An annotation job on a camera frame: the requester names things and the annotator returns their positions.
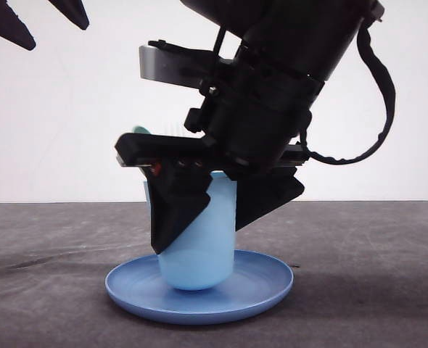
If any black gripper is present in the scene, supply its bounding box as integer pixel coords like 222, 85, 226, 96
115, 45, 325, 254

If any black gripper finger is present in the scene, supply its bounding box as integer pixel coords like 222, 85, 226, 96
0, 0, 36, 50
49, 0, 89, 30

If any light blue plastic cup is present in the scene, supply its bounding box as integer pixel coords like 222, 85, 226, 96
157, 171, 236, 291

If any white plastic fork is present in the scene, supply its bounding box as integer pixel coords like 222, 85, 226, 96
164, 123, 185, 137

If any mint green plastic spoon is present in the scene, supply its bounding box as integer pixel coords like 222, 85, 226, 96
132, 125, 152, 135

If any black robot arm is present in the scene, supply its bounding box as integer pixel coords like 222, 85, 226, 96
115, 0, 395, 253

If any blue plastic plate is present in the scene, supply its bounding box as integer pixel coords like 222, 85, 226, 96
104, 249, 294, 326

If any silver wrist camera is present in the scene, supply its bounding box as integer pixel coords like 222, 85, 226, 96
139, 40, 232, 89

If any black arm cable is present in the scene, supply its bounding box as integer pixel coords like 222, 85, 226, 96
299, 27, 397, 166

